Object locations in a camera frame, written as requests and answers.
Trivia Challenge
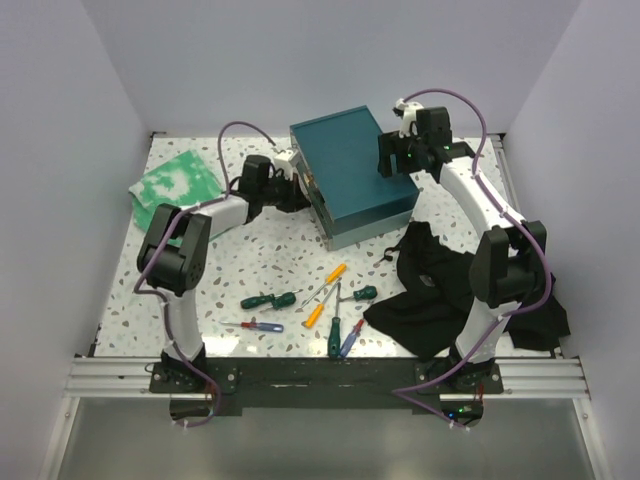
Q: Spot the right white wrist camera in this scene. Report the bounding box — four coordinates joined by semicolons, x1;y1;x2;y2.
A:
393;99;424;138

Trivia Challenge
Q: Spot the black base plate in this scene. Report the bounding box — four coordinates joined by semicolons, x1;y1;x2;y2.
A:
149;357;502;416

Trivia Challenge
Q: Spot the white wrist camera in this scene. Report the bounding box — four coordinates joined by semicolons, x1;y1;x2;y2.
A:
393;99;424;138
272;148;300;177

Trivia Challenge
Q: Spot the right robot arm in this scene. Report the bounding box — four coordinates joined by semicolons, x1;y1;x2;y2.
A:
378;99;553;393

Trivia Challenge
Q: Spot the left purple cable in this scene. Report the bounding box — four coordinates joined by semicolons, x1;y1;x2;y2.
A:
132;119;286;361

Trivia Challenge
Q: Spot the green long screwdriver front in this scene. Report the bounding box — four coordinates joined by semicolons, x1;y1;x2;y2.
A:
327;282;341;359

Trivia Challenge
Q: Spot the yellow screwdriver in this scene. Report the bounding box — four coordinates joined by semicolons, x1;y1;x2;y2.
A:
301;263;347;307
302;282;341;329

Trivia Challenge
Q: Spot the purple cable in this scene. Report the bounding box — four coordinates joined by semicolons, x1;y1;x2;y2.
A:
132;119;286;361
392;88;556;416

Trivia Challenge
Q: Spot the blue red screwdriver front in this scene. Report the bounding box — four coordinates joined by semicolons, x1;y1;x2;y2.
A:
339;318;365;358

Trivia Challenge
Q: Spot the black cloth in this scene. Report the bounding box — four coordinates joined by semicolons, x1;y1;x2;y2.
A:
364;221;571;361

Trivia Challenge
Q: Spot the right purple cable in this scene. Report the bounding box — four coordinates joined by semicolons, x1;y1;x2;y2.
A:
392;88;556;416

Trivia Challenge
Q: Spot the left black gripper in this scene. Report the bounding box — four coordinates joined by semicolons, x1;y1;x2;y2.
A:
259;171;311;214

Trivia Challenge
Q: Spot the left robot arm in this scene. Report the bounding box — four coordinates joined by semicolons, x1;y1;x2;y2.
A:
134;149;310;392

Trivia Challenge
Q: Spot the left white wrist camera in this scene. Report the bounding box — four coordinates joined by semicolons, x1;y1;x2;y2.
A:
272;148;300;177

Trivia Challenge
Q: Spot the teal drawer box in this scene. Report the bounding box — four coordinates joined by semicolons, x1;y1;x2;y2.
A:
289;106;419;251

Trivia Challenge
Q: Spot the green stubby screwdriver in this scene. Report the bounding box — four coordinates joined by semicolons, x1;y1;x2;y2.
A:
259;291;297;311
338;285;378;302

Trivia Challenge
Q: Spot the green white cloth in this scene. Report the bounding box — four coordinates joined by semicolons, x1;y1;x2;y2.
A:
129;150;222;232

